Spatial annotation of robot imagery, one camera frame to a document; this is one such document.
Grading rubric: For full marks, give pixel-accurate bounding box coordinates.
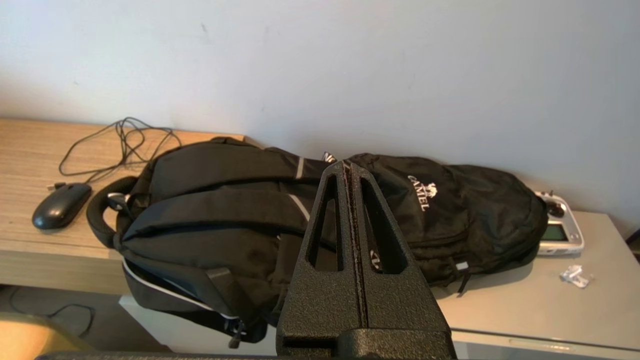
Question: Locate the black floor cable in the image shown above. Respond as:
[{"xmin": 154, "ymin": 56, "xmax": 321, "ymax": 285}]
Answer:
[{"xmin": 7, "ymin": 286, "xmax": 97, "ymax": 339}]

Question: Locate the thin black mouse cable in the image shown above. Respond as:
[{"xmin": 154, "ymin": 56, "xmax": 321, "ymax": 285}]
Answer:
[{"xmin": 46, "ymin": 117, "xmax": 182, "ymax": 191}]

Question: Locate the tan rounded object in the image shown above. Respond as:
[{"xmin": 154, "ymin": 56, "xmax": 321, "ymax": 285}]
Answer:
[{"xmin": 0, "ymin": 312, "xmax": 96, "ymax": 360}]

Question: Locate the black backpack with grey stripes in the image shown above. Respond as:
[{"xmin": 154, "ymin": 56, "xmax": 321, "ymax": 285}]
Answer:
[{"xmin": 86, "ymin": 136, "xmax": 346, "ymax": 349}]

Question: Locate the black Camel logo backpack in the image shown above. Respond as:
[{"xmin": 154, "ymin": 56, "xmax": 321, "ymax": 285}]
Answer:
[{"xmin": 345, "ymin": 152, "xmax": 549, "ymax": 296}]

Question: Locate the crumpled clear plastic scrap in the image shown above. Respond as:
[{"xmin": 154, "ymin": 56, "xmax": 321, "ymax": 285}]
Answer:
[{"xmin": 559, "ymin": 264, "xmax": 593, "ymax": 289}]

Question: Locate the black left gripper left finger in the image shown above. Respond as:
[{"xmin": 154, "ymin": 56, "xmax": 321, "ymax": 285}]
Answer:
[{"xmin": 276, "ymin": 160, "xmax": 362, "ymax": 342}]

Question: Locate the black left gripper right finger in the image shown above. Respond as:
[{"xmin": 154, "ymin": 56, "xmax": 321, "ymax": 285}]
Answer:
[{"xmin": 350, "ymin": 161, "xmax": 453, "ymax": 335}]

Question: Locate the light wooden desk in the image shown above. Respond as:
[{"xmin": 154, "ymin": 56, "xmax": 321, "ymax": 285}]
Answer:
[{"xmin": 0, "ymin": 117, "xmax": 246, "ymax": 296}]

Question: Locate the black computer mouse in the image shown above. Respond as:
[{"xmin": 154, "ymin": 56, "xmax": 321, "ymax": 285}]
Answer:
[{"xmin": 32, "ymin": 182, "xmax": 93, "ymax": 231}]

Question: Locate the white remote controller with screen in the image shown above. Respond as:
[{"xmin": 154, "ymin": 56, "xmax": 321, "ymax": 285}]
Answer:
[{"xmin": 532, "ymin": 190, "xmax": 585, "ymax": 257}]

